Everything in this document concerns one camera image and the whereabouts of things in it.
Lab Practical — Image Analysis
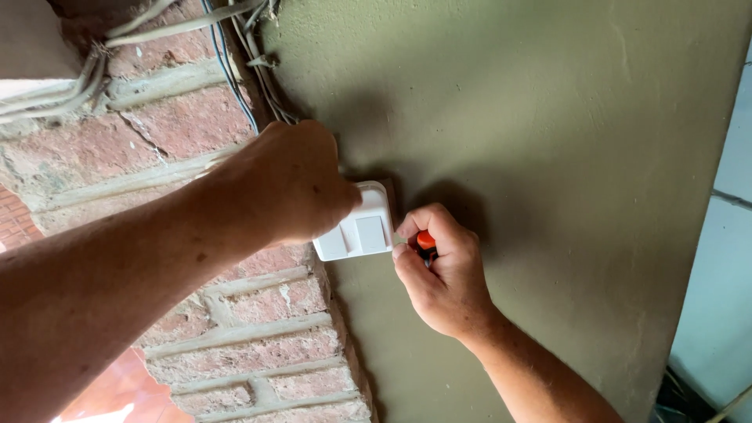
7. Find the person's right hand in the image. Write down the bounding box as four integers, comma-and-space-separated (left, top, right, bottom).
392, 203, 500, 342

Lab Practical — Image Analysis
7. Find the person's left hand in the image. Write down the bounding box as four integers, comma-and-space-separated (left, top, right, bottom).
213, 120, 363, 248

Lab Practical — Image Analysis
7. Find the orange handled screwdriver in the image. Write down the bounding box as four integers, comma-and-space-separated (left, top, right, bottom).
415, 230, 439, 269

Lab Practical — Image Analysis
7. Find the white wall switch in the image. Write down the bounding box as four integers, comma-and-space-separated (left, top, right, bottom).
312, 181, 395, 262

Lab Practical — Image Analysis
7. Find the blue cable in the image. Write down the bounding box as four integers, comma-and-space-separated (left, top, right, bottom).
201, 0, 260, 135

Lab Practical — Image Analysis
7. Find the bundle of grey cables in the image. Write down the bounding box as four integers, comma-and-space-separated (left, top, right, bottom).
0, 0, 300, 125

